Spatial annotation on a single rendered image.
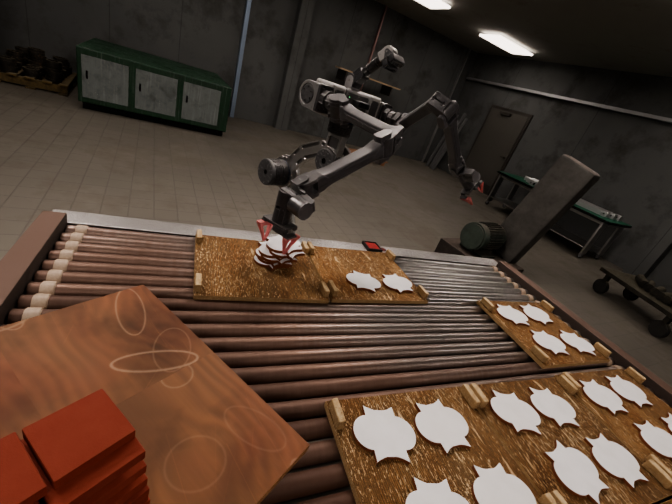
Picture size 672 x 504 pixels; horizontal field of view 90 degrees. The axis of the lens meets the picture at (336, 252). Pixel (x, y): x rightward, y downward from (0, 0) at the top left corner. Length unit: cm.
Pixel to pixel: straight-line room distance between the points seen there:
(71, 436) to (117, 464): 5
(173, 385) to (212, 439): 12
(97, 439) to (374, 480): 50
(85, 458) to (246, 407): 28
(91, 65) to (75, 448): 633
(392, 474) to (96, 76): 640
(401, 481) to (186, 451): 41
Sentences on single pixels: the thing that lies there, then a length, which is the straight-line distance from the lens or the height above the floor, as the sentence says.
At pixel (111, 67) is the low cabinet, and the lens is 658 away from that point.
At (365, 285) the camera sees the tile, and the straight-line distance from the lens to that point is 123.
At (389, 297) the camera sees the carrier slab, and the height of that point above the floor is 94.
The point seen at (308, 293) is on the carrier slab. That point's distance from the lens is 110.
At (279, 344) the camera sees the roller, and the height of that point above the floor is 91.
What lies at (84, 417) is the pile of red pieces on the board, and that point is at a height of 120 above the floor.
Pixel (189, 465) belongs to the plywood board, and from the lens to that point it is 59.
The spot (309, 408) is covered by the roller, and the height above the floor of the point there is 92.
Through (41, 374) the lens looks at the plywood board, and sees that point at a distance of 71.
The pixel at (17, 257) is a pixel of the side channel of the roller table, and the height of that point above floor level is 95.
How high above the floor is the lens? 156
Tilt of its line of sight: 26 degrees down
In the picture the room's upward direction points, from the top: 19 degrees clockwise
